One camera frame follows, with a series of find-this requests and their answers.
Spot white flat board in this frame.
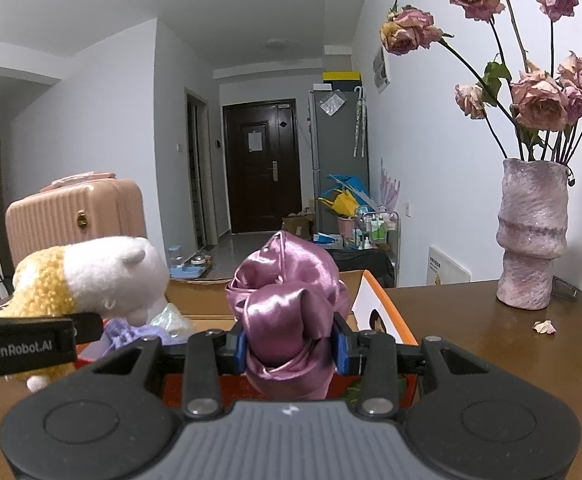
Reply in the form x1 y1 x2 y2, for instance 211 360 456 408
427 246 472 288

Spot wall poster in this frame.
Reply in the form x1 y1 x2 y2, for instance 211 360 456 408
372 46 390 95

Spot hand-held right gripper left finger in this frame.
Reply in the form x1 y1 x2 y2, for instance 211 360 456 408
77 322 248 420

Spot purple wall decoration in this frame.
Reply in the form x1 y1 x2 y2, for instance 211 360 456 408
380 157 402 211

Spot pink ribbed suitcase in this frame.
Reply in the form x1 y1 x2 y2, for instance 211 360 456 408
5 172 146 266

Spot pink satin cloth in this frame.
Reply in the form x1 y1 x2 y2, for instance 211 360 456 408
225 230 352 402

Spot lavender knitted plush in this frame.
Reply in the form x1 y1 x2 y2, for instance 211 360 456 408
102 317 196 358

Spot bunch of dried pink roses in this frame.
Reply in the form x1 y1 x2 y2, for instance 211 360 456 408
380 0 582 163

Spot brown cardboard box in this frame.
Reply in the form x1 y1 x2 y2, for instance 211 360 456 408
282 212 316 240

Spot orange cardboard box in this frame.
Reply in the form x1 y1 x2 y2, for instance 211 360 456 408
76 269 420 403

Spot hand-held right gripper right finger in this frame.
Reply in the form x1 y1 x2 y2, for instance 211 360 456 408
332 312 506 420

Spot pink fuzzy vase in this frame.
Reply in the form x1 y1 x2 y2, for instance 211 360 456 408
496 158 570 311

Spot white and yellow plush alpaca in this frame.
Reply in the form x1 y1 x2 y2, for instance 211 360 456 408
0 235 169 393

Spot black eyeglasses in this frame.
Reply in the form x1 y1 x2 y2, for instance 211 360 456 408
551 276 578 302

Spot clear plastic bag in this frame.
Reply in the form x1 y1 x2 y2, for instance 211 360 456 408
319 92 346 117

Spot blue pet feeding tray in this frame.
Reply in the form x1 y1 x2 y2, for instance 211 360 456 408
167 245 212 279

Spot yellow and black box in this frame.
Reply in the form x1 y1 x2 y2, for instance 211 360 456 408
322 71 362 92

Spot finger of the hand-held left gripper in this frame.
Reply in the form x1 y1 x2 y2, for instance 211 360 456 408
68 311 105 343

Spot black cloth covered chair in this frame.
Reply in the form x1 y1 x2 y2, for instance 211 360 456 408
328 249 396 291

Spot white folded umbrella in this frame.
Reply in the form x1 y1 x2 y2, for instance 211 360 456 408
352 86 369 158

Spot grey refrigerator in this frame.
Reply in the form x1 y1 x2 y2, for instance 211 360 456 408
308 87 372 233

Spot white cart with bottles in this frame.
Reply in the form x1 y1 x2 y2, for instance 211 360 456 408
353 211 400 266

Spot dark wooden entrance door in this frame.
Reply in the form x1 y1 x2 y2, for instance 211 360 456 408
222 99 302 235

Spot blue plastic frame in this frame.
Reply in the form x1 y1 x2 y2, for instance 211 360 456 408
318 173 376 211

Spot dark interior door frame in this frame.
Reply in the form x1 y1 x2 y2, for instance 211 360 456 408
186 87 209 251

